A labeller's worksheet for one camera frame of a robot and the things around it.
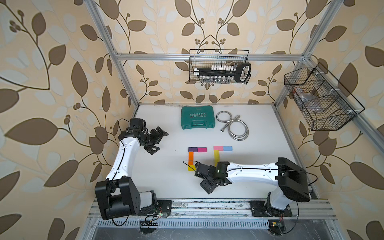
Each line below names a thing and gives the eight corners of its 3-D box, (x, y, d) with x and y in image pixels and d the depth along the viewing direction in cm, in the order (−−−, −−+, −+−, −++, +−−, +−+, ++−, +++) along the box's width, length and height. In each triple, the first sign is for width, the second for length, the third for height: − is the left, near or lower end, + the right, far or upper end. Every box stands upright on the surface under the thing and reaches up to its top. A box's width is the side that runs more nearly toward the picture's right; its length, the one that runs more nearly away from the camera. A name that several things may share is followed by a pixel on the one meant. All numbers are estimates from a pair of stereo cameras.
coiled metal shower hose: (218, 140, 101) (219, 138, 99) (215, 113, 118) (216, 110, 115) (249, 140, 101) (250, 138, 99) (242, 113, 118) (243, 110, 115)
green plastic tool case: (180, 129, 107) (179, 125, 104) (182, 109, 120) (181, 105, 116) (214, 129, 107) (214, 125, 104) (212, 109, 120) (212, 105, 116)
